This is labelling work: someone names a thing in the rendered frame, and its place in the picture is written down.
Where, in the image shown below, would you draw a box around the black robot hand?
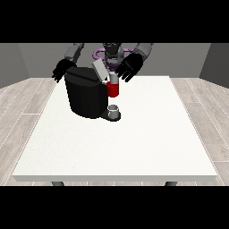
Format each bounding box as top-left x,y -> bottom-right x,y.
51,58 -> 78,84
114,53 -> 145,83

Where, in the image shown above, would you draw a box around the small grey coffee pod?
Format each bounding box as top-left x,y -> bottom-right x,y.
108,71 -> 120,85

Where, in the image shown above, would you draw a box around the red pod holder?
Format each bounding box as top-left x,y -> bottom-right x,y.
106,81 -> 121,98

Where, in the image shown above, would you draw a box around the pale grey machine lid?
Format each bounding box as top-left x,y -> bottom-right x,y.
91,58 -> 110,82

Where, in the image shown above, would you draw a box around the black coffee machine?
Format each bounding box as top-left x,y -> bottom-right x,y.
64,65 -> 123,122

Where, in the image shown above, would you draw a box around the grey robot trunk purple rings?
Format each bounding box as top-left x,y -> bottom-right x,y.
92,43 -> 134,72

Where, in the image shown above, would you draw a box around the small grey cup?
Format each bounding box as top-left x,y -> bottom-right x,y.
106,104 -> 121,118

